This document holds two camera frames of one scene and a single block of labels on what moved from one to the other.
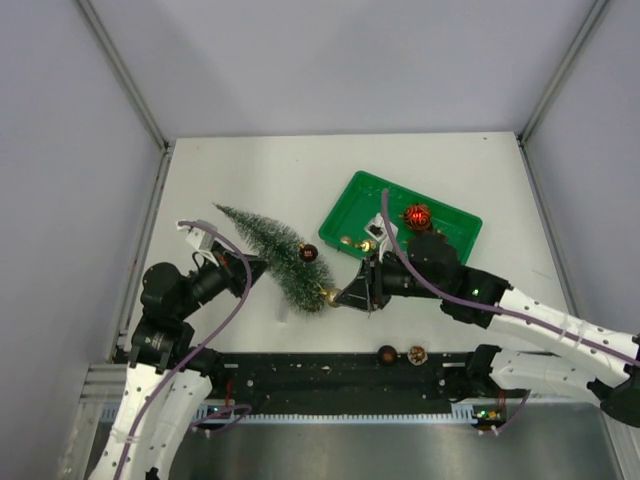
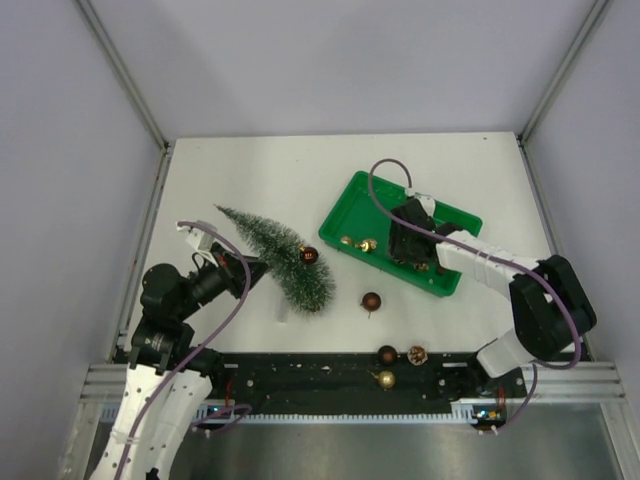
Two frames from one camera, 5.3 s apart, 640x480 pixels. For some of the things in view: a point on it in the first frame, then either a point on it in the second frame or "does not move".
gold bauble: (331, 296) to (386, 379)
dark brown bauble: (387, 355) does not move
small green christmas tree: (302, 282) does not move
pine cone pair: (417, 355) does not move
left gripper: (230, 266) does not move
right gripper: (357, 294) to (396, 248)
